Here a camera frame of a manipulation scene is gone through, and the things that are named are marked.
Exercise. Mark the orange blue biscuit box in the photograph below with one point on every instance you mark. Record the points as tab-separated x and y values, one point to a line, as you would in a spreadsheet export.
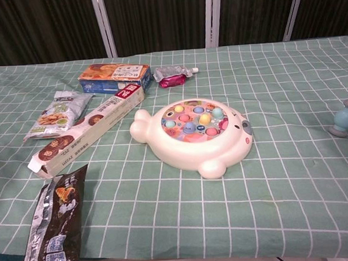
111	75

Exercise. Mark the white fish-shaped toy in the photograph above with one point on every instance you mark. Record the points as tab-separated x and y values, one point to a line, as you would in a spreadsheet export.
190	151

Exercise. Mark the dark brown snack bag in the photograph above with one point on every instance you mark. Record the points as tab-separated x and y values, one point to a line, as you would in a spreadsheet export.
55	220

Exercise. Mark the green white nut bag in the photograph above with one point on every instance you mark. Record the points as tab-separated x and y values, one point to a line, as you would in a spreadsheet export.
58	117

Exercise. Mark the dark ribbed partition screen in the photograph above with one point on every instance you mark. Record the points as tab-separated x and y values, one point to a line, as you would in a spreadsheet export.
52	25

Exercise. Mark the light blue toy hammer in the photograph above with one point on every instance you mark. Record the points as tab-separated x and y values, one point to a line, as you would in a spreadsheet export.
343	119

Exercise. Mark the white screen frame post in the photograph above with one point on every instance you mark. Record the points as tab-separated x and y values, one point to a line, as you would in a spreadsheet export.
294	13
105	28
213	18

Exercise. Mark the long white cookie box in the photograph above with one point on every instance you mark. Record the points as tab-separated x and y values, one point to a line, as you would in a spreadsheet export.
88	132

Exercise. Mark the green checked tablecloth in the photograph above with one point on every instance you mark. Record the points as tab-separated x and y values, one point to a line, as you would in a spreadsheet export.
283	174

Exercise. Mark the silver pink spout pouch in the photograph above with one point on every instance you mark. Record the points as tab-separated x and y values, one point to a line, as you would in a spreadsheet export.
170	76

